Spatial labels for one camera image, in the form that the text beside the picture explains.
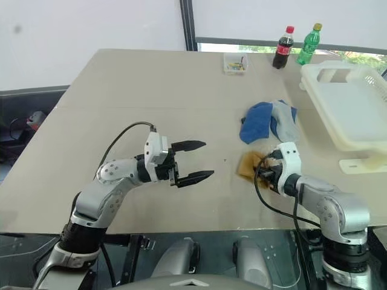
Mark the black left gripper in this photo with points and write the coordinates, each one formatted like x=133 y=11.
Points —
x=164 y=172

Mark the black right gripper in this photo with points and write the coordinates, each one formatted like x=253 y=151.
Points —
x=273 y=181

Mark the mustard yellow sock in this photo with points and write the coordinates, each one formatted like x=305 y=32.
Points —
x=246 y=164

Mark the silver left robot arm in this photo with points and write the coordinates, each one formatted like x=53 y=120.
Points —
x=115 y=172

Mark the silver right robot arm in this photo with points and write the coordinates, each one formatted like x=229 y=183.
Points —
x=332 y=205

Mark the grey sock with blue trim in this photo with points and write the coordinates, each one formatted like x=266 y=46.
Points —
x=284 y=121

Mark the white plastic basket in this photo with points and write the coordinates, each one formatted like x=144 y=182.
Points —
x=353 y=105

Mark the white flat plastic piece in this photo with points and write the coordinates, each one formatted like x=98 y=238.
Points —
x=353 y=166

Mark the grey rounded leg cover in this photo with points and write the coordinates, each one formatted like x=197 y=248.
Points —
x=251 y=262
x=175 y=259

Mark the white plastic drip tray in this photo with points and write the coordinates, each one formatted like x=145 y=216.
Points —
x=362 y=147

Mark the black metal table leg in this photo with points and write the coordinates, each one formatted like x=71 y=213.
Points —
x=131 y=259

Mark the clear plastic box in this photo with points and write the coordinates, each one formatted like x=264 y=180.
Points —
x=239 y=57

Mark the cola bottle with red cap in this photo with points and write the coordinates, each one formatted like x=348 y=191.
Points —
x=281 y=57

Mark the grey chest plate with chevron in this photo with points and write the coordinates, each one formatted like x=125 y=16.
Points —
x=187 y=284

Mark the green bottle with yellow cap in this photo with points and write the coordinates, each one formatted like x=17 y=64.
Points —
x=306 y=48

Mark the red and grey device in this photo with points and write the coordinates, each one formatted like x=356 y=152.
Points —
x=35 y=119

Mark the dark grey side desk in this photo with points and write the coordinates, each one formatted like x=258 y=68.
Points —
x=18 y=99

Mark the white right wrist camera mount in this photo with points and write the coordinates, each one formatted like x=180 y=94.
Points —
x=290 y=160

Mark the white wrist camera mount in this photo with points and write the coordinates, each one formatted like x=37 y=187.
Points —
x=290 y=160
x=152 y=148

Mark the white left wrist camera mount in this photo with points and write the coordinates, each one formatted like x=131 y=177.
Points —
x=152 y=148

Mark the grey window frame bar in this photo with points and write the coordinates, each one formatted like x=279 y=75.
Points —
x=242 y=40

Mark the dark window frame post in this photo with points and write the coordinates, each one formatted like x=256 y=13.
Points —
x=187 y=24

